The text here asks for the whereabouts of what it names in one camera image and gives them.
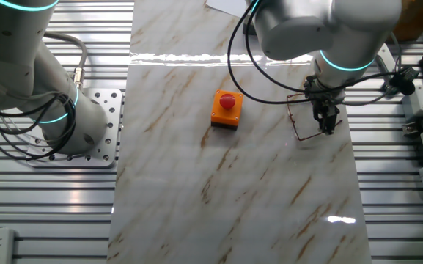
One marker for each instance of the red-framed glasses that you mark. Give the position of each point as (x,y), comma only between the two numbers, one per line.
(292,117)

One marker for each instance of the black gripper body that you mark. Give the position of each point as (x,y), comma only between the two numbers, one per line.
(323,99)

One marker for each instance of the light grey box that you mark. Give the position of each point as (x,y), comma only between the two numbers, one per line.
(416,102)

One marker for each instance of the orange box red mushroom button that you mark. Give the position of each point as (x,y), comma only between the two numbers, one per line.
(227,110)

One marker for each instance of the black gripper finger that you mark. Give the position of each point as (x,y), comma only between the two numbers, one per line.
(321,124)
(332,124)

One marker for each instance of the marble pattern table mat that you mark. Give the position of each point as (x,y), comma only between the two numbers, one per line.
(196,183)

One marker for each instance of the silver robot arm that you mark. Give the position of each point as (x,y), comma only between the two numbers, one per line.
(13,73)

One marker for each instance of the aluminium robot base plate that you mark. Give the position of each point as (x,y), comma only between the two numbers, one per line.
(112,110)

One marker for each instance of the brown cardboard box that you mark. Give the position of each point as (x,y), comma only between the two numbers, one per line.
(416,18)

